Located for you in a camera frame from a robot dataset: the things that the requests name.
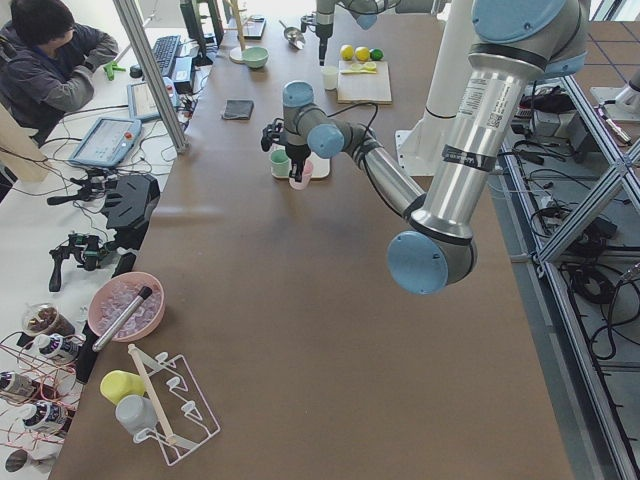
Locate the cream rabbit tray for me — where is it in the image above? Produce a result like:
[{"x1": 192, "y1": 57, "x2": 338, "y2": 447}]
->
[{"x1": 270, "y1": 144, "x2": 332, "y2": 181}]

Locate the blue teach pendant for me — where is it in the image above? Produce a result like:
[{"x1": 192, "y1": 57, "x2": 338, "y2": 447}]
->
[
  {"x1": 127, "y1": 77, "x2": 180, "y2": 122},
  {"x1": 68, "y1": 117, "x2": 142, "y2": 168}
]

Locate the iced coffee cup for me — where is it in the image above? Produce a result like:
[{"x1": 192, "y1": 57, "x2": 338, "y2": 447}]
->
[{"x1": 22, "y1": 303, "x2": 75, "y2": 337}]

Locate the green bowl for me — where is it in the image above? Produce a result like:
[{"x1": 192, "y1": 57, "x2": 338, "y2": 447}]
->
[{"x1": 241, "y1": 46, "x2": 269, "y2": 69}]

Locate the aluminium frame post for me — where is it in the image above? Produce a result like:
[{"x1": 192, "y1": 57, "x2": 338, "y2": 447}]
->
[{"x1": 113, "y1": 0, "x2": 188, "y2": 155}]

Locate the black keyboard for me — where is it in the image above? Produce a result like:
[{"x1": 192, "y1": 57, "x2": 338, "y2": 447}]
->
[{"x1": 152, "y1": 35, "x2": 181, "y2": 77}]

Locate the green lime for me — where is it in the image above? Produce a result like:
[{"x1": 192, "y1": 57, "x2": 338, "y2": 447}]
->
[{"x1": 369, "y1": 48, "x2": 384, "y2": 61}]

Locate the white wire cup rack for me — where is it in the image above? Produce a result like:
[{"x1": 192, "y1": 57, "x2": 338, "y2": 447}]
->
[{"x1": 128, "y1": 344, "x2": 222, "y2": 467}]

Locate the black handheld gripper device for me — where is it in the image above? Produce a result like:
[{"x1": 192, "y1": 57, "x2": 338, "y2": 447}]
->
[{"x1": 48, "y1": 233, "x2": 117, "y2": 292}]

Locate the yellow cup on rack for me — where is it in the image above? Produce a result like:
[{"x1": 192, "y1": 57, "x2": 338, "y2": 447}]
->
[{"x1": 100, "y1": 370, "x2": 146, "y2": 405}]

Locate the pink plastic cup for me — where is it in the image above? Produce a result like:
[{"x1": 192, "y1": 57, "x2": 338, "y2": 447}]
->
[{"x1": 289, "y1": 160, "x2": 314, "y2": 190}]

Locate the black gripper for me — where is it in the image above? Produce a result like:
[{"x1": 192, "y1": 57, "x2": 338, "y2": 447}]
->
[
  {"x1": 260, "y1": 117, "x2": 309, "y2": 182},
  {"x1": 300, "y1": 14, "x2": 333, "y2": 66}
]

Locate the seated person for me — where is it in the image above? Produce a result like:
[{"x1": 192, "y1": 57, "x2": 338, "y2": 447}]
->
[{"x1": 1, "y1": 1, "x2": 119, "y2": 145}]

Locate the wooden cutting board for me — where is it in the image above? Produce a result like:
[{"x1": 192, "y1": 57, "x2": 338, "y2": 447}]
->
[{"x1": 337, "y1": 60, "x2": 392, "y2": 104}]

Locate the grey cup on rack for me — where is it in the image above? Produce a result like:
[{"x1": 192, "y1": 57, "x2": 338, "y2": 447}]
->
[{"x1": 115, "y1": 394, "x2": 158, "y2": 436}]

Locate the round wooden stand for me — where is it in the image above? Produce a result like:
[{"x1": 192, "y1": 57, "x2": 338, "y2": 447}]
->
[{"x1": 224, "y1": 0, "x2": 246, "y2": 64}]

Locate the pink bowl with ice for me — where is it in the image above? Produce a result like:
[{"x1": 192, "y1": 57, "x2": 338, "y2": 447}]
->
[{"x1": 87, "y1": 271, "x2": 167, "y2": 343}]

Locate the metal ice scoop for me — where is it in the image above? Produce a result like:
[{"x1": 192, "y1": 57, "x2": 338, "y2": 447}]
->
[{"x1": 279, "y1": 20, "x2": 306, "y2": 50}]

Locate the pale yellow plastic cup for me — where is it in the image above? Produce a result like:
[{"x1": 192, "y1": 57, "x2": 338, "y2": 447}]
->
[{"x1": 321, "y1": 65, "x2": 339, "y2": 91}]

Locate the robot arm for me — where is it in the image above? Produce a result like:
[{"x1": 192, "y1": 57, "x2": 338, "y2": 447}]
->
[
  {"x1": 300, "y1": 0, "x2": 400, "y2": 66},
  {"x1": 261, "y1": 1, "x2": 590, "y2": 295}
]

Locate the yellow plastic knife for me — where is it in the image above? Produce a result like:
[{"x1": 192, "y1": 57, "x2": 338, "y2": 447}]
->
[{"x1": 339, "y1": 69, "x2": 378, "y2": 75}]

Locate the grey folded cloth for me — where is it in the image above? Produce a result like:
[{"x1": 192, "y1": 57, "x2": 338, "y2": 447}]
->
[{"x1": 221, "y1": 99, "x2": 254, "y2": 120}]

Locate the whole yellow lemon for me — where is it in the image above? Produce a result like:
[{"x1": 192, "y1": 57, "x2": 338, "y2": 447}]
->
[
  {"x1": 354, "y1": 46, "x2": 370, "y2": 62},
  {"x1": 340, "y1": 44, "x2": 354, "y2": 61}
]

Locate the black monitor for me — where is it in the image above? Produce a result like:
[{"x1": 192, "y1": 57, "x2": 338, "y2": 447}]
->
[{"x1": 179, "y1": 0, "x2": 224, "y2": 66}]

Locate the green plastic cup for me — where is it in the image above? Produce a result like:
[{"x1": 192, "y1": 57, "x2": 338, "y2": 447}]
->
[{"x1": 270, "y1": 149, "x2": 291, "y2": 179}]

